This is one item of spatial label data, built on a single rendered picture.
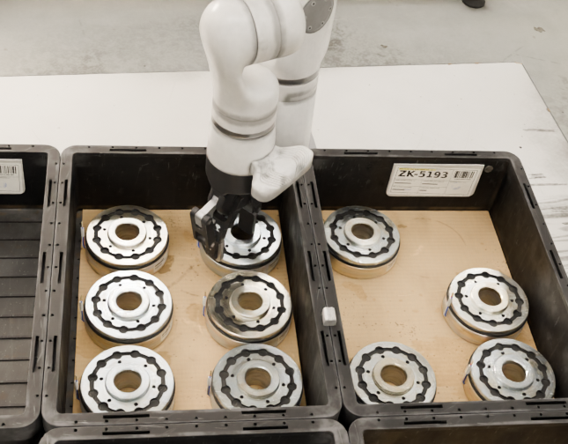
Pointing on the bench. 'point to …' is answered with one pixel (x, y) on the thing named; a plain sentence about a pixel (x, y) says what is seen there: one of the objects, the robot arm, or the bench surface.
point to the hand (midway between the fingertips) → (231, 235)
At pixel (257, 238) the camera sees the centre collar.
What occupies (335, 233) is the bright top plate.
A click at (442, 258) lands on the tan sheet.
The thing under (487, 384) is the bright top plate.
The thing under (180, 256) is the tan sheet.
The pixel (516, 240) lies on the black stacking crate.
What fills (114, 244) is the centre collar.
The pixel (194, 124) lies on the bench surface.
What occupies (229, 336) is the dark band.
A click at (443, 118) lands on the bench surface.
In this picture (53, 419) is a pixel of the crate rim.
